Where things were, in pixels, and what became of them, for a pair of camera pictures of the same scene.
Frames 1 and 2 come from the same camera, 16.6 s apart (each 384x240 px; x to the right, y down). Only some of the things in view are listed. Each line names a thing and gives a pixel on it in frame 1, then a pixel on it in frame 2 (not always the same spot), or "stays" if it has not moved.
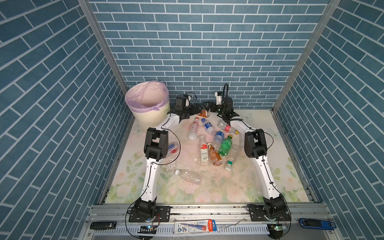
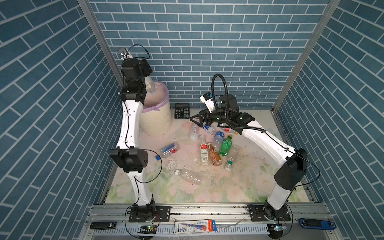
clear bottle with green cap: x=231 y=156 stays
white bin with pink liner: x=149 y=101 stays
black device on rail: x=101 y=225 stays
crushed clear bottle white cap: x=190 y=176 stays
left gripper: x=192 y=111 to x=143 y=67
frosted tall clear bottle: x=241 y=136 to x=150 y=84
